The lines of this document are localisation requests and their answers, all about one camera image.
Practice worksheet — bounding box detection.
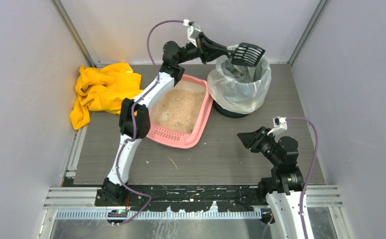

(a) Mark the black litter scoop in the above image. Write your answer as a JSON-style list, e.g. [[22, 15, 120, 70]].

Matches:
[[228, 42, 265, 67]]

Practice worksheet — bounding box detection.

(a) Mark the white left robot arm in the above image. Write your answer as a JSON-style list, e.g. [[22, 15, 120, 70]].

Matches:
[[95, 33, 235, 206]]

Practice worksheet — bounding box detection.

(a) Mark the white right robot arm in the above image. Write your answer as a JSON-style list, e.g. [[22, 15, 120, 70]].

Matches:
[[237, 127, 314, 239]]

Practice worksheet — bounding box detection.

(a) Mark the beige cat litter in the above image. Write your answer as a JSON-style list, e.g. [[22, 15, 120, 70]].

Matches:
[[152, 90, 205, 133]]

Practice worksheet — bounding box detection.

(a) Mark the pink litter box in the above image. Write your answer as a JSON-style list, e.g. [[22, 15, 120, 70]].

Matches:
[[147, 75, 213, 149]]

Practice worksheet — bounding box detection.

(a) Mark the black trash bin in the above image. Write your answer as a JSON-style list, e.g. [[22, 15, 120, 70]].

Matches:
[[212, 101, 252, 119]]

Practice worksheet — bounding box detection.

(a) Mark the white plastic bin liner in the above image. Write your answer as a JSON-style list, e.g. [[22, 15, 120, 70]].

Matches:
[[207, 44, 271, 114]]

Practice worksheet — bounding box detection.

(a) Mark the yellow cloth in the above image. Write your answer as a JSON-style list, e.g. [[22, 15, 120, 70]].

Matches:
[[69, 62, 142, 130]]

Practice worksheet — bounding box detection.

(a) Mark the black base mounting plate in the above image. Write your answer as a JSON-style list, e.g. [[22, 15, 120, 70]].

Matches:
[[95, 183, 269, 213]]

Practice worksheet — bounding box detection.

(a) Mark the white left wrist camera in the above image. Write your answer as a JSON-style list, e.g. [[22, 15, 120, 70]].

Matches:
[[183, 20, 201, 48]]

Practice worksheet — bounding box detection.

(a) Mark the aluminium rail frame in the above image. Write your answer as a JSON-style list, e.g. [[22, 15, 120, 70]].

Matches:
[[42, 126, 349, 239]]

